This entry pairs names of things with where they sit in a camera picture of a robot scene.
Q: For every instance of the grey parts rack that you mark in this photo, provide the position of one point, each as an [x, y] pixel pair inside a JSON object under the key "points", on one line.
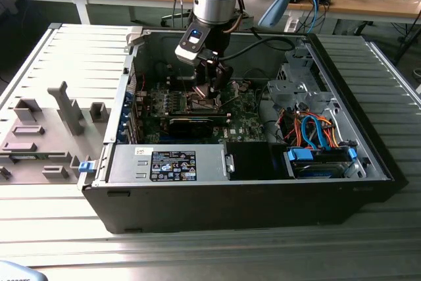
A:
{"points": [[49, 149]]}

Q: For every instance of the white power strip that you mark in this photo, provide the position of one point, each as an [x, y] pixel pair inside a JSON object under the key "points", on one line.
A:
{"points": [[291, 25]]}

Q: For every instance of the metal locking lever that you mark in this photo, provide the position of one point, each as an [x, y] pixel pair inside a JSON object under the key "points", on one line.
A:
{"points": [[186, 90]]}

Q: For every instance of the green motherboard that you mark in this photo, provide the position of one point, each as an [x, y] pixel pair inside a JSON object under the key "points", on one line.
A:
{"points": [[245, 119]]}

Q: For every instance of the black graphics card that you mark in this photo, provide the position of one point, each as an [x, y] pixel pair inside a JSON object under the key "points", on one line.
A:
{"points": [[190, 128]]}

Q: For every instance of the green RAM stick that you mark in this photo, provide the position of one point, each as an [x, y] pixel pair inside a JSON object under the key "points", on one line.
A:
{"points": [[24, 157]]}

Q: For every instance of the black PC case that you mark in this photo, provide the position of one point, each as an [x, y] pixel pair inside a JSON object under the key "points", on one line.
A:
{"points": [[213, 205]]}

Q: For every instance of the silver-topped CPU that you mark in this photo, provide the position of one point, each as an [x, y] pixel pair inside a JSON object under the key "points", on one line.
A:
{"points": [[202, 91]]}

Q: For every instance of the hard disk in blue carrier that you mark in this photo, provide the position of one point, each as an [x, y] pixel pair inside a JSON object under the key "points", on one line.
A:
{"points": [[314, 171]]}

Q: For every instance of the grey rounded device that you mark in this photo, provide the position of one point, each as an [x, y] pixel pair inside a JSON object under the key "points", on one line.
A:
{"points": [[16, 272]]}

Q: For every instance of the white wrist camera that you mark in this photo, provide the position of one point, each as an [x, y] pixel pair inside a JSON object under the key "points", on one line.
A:
{"points": [[184, 54]]}

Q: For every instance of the grey power supply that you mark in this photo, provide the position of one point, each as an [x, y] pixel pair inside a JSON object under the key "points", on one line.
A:
{"points": [[128, 162]]}

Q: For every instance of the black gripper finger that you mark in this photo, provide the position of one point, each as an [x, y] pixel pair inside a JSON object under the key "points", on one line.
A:
{"points": [[202, 75], [222, 78]]}

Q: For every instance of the metal drive cage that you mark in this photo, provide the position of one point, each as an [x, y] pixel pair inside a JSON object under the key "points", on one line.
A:
{"points": [[283, 91]]}

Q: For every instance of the blue case latch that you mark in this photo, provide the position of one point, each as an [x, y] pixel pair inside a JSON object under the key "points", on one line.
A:
{"points": [[86, 167]]}

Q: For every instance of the CPU socket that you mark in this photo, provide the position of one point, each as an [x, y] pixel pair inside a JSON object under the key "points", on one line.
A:
{"points": [[204, 106]]}

